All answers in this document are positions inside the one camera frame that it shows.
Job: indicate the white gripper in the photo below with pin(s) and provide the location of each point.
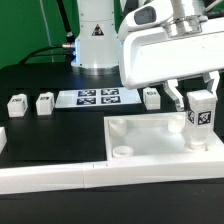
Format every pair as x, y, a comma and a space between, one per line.
171, 39

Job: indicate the white square table top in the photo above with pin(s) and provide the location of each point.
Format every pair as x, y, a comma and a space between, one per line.
159, 135

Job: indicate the white plate with fiducial tags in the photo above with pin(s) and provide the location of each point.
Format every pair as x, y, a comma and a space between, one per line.
97, 97

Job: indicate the white L-shaped obstacle fence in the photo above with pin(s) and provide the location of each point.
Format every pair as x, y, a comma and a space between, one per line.
106, 173

